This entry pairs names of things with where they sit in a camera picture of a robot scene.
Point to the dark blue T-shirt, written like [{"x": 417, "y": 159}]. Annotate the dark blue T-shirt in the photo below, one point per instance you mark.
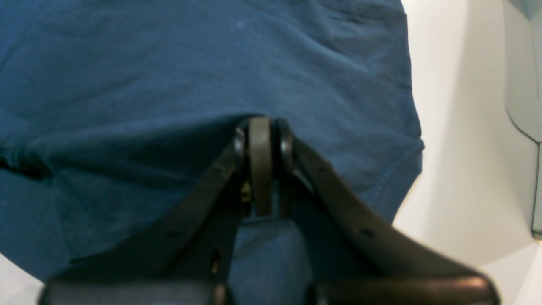
[{"x": 112, "y": 109}]

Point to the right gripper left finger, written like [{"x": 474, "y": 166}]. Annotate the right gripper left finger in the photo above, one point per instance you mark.
[{"x": 184, "y": 257}]

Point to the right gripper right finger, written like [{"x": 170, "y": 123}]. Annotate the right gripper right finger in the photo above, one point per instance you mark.
[{"x": 356, "y": 257}]

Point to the grey plastic bin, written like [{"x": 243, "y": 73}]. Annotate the grey plastic bin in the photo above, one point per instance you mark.
[{"x": 523, "y": 51}]

